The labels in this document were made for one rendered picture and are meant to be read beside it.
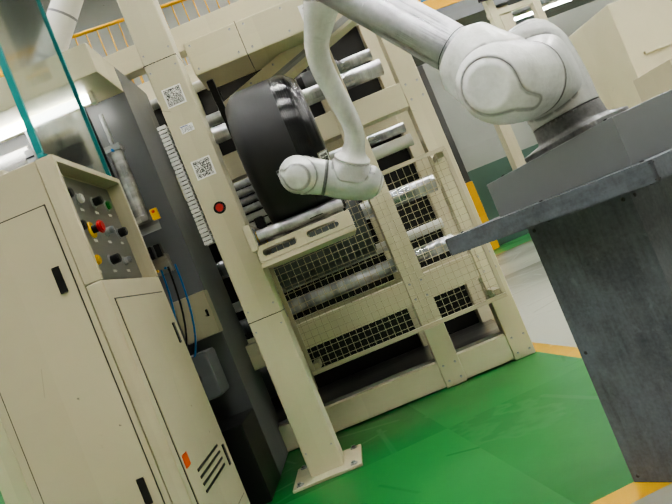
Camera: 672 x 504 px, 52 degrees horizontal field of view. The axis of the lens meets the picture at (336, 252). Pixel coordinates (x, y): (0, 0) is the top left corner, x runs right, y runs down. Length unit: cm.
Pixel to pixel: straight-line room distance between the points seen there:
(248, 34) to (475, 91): 176
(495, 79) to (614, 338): 61
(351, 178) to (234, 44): 122
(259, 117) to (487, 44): 122
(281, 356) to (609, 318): 136
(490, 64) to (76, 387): 135
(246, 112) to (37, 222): 83
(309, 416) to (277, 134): 103
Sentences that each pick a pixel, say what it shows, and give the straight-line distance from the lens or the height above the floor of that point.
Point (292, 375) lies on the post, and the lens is 257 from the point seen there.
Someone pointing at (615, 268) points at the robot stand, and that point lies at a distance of 150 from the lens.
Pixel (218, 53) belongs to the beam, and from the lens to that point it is 297.
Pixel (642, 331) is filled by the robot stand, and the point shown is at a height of 33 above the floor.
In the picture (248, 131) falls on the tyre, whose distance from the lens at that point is 242.
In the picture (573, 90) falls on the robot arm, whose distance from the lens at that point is 154.
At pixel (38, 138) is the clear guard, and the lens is 209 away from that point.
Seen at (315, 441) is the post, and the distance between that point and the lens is 262.
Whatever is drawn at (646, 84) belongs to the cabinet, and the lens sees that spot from 686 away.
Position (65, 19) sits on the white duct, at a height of 208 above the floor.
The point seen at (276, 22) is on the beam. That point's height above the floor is 171.
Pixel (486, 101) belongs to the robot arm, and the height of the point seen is 86.
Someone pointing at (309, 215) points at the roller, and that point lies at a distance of 247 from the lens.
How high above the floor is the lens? 68
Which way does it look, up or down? 1 degrees up
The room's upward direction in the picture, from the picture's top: 22 degrees counter-clockwise
